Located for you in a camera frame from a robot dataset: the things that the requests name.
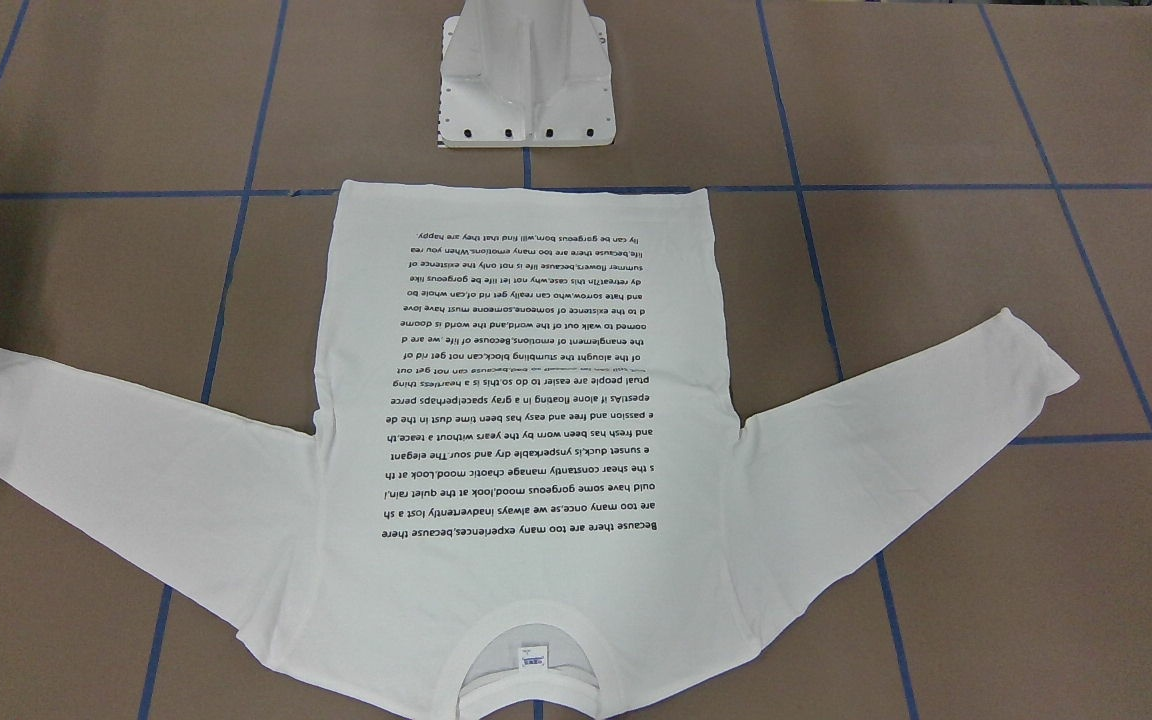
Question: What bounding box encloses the white long-sleeve printed shirt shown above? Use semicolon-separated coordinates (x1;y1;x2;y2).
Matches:
0;182;1078;719

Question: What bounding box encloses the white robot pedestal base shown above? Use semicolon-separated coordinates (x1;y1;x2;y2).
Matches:
438;1;616;149

